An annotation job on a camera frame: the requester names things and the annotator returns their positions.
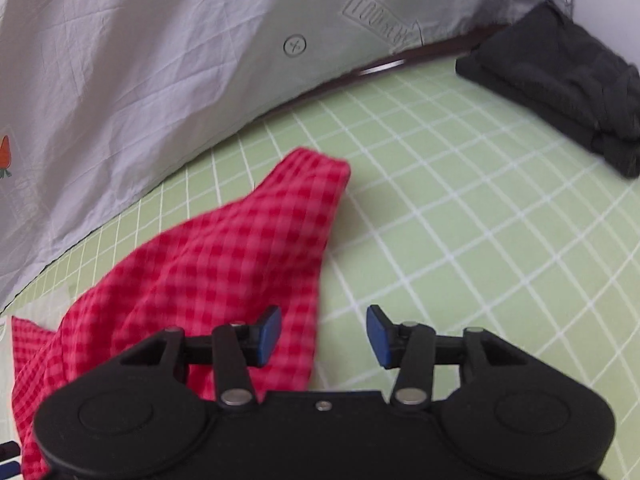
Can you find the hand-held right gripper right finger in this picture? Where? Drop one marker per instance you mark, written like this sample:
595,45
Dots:
380,336

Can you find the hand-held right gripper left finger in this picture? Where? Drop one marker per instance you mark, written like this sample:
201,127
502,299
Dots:
269,336

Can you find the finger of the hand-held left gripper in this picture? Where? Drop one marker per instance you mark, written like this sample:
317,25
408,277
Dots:
9,452

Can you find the red checked pants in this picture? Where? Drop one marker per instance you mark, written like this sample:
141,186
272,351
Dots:
200,270

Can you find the white bed sheet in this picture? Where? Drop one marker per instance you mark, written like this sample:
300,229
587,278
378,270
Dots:
35,310

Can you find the grey printed hanging sheet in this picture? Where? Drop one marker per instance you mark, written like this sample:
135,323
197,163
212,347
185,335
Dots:
150,85

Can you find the dark folded garment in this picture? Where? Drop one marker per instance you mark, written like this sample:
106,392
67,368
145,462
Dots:
560,70

